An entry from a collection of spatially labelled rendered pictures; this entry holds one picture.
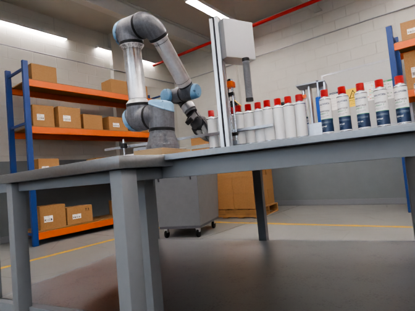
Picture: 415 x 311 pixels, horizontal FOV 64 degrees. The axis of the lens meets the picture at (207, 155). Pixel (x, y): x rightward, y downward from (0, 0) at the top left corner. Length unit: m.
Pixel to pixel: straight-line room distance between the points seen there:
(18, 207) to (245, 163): 1.11
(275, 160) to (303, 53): 5.59
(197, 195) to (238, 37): 2.52
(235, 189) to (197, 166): 4.16
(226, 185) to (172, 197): 1.52
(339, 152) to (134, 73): 1.01
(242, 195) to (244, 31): 3.77
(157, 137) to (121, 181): 0.46
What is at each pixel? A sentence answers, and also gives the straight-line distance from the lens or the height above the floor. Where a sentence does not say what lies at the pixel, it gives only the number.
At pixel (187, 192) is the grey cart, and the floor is 0.55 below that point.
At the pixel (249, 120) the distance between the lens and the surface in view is 1.68.
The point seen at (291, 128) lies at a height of 0.93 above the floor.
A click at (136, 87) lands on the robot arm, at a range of 1.61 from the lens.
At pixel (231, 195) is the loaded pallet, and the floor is 0.36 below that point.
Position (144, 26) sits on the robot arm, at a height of 1.43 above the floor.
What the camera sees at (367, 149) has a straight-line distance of 0.98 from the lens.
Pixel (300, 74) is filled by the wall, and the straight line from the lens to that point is 6.48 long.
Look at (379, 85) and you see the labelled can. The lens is 1.60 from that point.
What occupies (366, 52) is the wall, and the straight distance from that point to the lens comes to 6.20.
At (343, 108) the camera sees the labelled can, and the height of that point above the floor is 0.98.
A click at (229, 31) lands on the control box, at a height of 1.41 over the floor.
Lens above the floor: 0.75
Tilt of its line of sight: 3 degrees up
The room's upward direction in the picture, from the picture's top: 5 degrees counter-clockwise
